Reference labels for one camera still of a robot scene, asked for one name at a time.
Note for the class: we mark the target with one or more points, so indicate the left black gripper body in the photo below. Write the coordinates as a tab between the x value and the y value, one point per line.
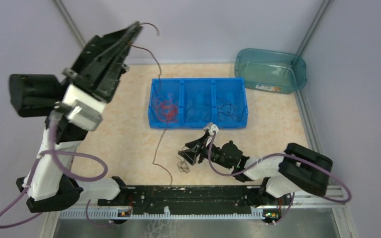
77	73

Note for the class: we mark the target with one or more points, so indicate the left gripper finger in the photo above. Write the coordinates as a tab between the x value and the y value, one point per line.
112	74
102	45

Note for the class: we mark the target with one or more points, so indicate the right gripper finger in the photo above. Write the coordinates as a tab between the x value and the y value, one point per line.
198	145
192	157

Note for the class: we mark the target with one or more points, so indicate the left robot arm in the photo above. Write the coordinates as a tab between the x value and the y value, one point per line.
51	185

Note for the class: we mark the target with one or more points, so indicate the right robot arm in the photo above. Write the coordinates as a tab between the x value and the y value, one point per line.
298	168

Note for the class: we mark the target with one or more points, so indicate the blue three-compartment bin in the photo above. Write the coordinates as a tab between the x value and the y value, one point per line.
191	103

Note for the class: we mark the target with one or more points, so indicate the teal transparent plastic tub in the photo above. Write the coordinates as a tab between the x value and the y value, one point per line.
271	71

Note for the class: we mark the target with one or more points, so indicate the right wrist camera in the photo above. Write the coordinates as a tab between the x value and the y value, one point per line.
211	128

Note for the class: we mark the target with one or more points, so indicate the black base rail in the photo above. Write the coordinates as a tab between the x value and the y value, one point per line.
194	200

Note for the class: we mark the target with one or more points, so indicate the white toothed cable strip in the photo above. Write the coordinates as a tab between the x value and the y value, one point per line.
114	213

